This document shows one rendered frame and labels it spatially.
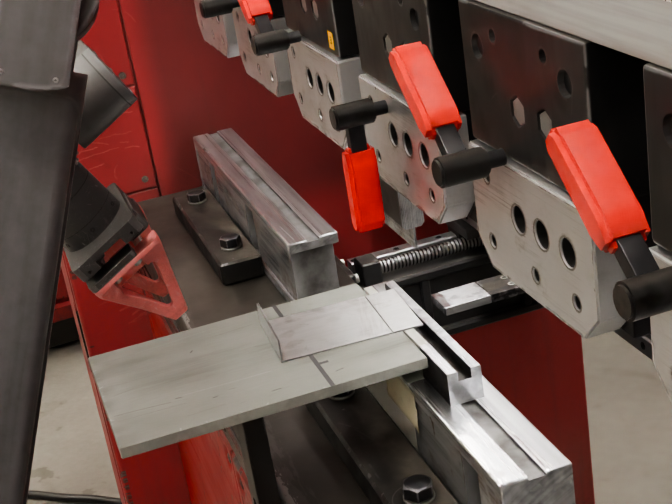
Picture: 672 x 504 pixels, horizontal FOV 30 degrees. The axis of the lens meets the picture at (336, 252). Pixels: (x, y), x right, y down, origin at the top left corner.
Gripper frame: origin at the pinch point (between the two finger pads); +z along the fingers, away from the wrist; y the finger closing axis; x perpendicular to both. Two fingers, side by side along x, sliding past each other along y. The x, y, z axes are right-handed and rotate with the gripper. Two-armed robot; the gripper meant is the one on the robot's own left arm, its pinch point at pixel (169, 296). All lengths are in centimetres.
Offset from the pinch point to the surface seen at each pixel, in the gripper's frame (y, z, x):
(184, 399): -5.2, 5.5, 4.7
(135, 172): 84, 17, 1
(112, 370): 3.8, 3.0, 8.7
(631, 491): 93, 139, -24
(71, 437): 181, 85, 64
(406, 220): -6.0, 7.2, -19.0
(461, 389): -13.5, 18.0, -12.7
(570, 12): -45, -15, -29
